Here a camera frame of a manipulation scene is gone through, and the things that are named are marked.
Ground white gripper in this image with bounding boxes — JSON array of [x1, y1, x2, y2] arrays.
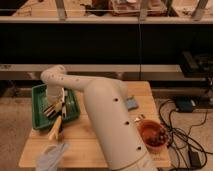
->
[[46, 86, 63, 103]]

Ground green plastic tray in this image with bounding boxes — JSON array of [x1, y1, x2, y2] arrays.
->
[[31, 84, 80, 131]]

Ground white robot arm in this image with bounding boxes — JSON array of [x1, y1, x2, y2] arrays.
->
[[41, 65, 157, 171]]

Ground white plastic tool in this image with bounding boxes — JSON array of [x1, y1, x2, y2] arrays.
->
[[61, 89, 67, 118]]

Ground clear plastic bag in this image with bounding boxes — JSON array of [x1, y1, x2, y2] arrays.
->
[[36, 143, 69, 171]]

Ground blue sponge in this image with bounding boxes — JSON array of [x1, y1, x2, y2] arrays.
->
[[125, 96, 139, 110]]

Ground clutter pile on shelf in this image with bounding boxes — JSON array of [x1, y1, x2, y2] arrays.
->
[[79, 0, 168, 18]]

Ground metal spoon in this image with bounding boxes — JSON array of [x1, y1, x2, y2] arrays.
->
[[134, 114, 146, 122]]

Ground orange bowl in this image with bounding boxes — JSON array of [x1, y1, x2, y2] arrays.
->
[[138, 119, 168, 154]]

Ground red grapes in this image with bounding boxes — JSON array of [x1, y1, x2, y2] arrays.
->
[[147, 128, 168, 147]]

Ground black device on shelf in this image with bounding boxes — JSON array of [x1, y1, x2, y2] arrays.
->
[[179, 51, 213, 78]]

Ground black power adapter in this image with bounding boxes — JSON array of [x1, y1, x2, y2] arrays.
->
[[188, 151, 201, 167]]

